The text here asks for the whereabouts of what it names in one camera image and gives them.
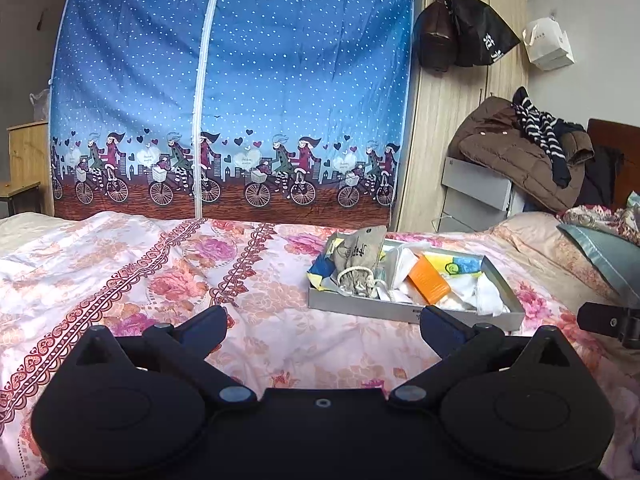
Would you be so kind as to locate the blue-grey pillow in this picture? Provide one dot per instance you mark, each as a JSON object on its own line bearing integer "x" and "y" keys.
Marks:
{"x": 605, "y": 260}

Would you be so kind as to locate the white paper bag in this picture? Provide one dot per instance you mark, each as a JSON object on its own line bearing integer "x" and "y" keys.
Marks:
{"x": 547, "y": 45}

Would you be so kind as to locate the brown padded jacket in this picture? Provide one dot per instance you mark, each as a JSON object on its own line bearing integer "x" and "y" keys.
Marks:
{"x": 500, "y": 155}

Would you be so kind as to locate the grey cardboard tray box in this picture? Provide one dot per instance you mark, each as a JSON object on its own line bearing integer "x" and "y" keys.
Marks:
{"x": 360, "y": 307}

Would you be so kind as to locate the floral folded blanket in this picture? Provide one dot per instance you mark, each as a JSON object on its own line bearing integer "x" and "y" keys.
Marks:
{"x": 600, "y": 220}

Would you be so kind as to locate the blue printed wardrobe cover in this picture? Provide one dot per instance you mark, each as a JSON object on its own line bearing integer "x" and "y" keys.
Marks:
{"x": 225, "y": 85}

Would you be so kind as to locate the orange plastic cup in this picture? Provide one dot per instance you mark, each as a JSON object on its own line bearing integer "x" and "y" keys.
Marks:
{"x": 430, "y": 280}

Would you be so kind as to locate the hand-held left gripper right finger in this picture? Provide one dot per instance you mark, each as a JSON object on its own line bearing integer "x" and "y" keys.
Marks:
{"x": 441, "y": 326}

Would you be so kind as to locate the small wooden table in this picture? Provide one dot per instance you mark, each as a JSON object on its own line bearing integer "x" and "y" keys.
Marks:
{"x": 17, "y": 190}

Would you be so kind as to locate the navy white striped garment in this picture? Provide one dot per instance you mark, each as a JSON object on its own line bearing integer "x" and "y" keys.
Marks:
{"x": 542, "y": 130}

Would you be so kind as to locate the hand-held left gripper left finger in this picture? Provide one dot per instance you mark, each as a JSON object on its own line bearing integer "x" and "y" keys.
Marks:
{"x": 205, "y": 326}

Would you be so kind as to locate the wooden cabinet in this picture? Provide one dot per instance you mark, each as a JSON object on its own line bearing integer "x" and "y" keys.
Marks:
{"x": 30, "y": 170}

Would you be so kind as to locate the dark garment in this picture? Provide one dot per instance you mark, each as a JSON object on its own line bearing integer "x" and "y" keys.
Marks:
{"x": 602, "y": 175}

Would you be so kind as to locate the peach floral quilt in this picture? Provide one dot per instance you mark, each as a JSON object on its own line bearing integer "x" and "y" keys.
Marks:
{"x": 540, "y": 255}

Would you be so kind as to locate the brown handbag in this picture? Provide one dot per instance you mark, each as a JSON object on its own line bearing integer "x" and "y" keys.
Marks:
{"x": 435, "y": 30}

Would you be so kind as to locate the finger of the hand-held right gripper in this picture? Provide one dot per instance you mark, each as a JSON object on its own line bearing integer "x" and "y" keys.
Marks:
{"x": 600, "y": 319}

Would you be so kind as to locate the grey storage box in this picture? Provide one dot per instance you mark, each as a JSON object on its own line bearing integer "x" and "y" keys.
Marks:
{"x": 475, "y": 190}

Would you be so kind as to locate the white teal printed cloth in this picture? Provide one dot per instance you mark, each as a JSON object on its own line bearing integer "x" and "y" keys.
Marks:
{"x": 402, "y": 260}

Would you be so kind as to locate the black shopping bag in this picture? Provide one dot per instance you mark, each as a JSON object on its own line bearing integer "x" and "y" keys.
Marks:
{"x": 480, "y": 30}

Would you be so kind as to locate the clear plastic bag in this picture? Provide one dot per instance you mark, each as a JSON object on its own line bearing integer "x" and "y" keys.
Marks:
{"x": 41, "y": 105}

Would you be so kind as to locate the pink floral bed sheet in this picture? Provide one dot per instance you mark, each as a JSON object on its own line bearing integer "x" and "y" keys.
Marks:
{"x": 150, "y": 270}

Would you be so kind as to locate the white cloth with blue print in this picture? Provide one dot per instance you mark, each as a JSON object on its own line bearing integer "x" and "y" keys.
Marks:
{"x": 487, "y": 294}

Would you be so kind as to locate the light wooden wardrobe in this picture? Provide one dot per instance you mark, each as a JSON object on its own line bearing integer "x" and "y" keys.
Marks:
{"x": 450, "y": 110}

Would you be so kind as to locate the dark wooden headboard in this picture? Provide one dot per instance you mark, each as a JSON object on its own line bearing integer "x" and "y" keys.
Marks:
{"x": 625, "y": 145}

